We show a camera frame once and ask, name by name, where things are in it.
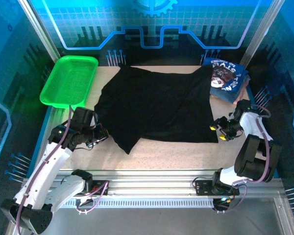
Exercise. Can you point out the blue table side strip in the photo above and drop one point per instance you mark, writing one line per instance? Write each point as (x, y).
(45, 117)
(251, 96)

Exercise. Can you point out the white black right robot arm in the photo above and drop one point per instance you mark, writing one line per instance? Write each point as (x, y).
(252, 124)

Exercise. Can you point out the pink folded t-shirt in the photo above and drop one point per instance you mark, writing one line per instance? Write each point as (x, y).
(241, 94)

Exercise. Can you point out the aluminium frame post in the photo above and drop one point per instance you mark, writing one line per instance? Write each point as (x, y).
(39, 29)
(262, 31)

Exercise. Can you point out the black controller with LEDs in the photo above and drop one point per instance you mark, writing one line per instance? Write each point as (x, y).
(221, 202)

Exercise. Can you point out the green plastic basket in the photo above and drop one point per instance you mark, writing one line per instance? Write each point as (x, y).
(68, 78)

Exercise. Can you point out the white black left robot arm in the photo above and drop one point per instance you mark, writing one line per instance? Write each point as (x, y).
(54, 161)

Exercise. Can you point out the grey metal bottom panel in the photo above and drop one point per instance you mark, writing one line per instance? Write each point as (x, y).
(149, 220)

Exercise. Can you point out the blue printed folded t-shirt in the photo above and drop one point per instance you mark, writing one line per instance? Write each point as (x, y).
(227, 78)

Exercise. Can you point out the black t-shirt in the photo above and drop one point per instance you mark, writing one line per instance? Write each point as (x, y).
(152, 105)

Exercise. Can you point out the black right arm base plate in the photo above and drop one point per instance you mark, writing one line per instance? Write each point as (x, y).
(203, 188)

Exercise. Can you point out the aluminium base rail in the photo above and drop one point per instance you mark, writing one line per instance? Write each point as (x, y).
(149, 183)

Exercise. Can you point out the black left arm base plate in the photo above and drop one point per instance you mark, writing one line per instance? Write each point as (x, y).
(100, 188)

